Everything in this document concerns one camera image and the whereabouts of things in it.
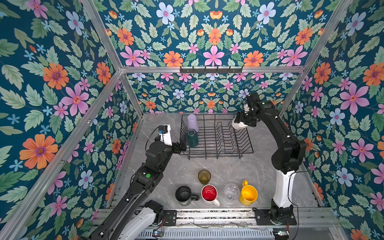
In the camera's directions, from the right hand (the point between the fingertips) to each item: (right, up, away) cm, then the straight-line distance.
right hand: (241, 120), depth 91 cm
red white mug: (-20, -39, -16) cm, 47 cm away
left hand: (-35, -6, -22) cm, 42 cm away
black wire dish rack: (-16, -9, +14) cm, 23 cm away
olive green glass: (-23, -33, -4) cm, 41 cm away
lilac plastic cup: (-31, -1, +8) cm, 32 cm away
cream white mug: (-2, -3, -4) cm, 6 cm away
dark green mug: (-30, -11, +1) cm, 32 cm away
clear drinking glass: (-8, -41, -9) cm, 42 cm away
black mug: (-34, -41, -11) cm, 54 cm away
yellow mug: (+1, -41, -11) cm, 42 cm away
